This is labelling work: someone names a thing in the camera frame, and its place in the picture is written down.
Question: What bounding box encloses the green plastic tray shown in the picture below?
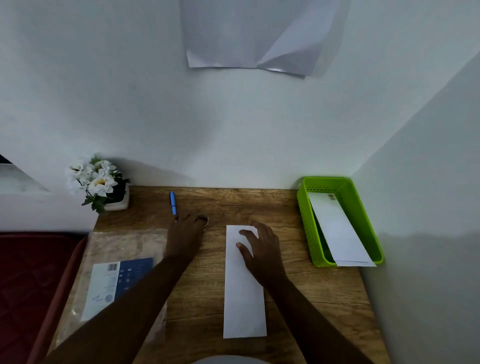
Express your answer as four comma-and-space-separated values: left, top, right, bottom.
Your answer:
296, 176, 385, 269

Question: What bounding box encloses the person's grey shirt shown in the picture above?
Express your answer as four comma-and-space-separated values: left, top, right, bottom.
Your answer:
193, 356, 271, 364

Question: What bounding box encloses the person's left hand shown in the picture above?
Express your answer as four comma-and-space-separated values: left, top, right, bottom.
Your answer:
164, 213, 210, 265

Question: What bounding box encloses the dark red mattress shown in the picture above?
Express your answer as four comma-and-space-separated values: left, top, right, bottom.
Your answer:
0, 232, 89, 364

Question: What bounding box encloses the white paper sheet on wall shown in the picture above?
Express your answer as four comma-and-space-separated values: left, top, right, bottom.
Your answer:
179, 0, 350, 79

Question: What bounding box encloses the person's left forearm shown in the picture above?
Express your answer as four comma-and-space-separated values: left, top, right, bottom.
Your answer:
41, 254, 194, 364

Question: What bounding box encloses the clear plastic bag with card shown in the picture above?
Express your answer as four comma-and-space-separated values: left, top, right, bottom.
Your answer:
55, 228, 169, 350

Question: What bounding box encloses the potted white flower plant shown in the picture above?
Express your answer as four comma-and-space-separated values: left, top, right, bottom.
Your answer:
66, 155, 131, 215

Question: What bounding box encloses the person's right forearm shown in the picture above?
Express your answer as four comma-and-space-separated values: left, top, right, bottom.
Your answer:
269, 279, 376, 364

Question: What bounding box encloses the person's right hand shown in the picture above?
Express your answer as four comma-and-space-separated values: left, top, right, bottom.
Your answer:
236, 221, 289, 292

